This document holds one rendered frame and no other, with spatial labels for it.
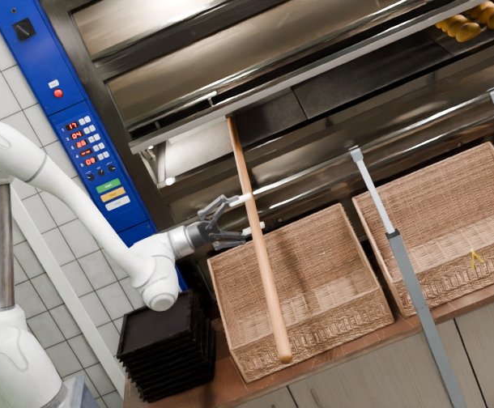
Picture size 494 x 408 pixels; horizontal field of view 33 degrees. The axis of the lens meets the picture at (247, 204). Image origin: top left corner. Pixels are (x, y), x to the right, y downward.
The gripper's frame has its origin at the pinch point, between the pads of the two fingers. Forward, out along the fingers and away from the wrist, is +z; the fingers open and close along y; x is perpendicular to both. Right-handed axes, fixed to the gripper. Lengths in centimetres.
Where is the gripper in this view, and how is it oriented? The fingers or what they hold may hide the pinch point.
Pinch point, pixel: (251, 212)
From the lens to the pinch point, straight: 258.0
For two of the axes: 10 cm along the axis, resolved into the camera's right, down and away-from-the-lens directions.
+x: 0.9, 3.9, -9.2
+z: 9.2, -3.9, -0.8
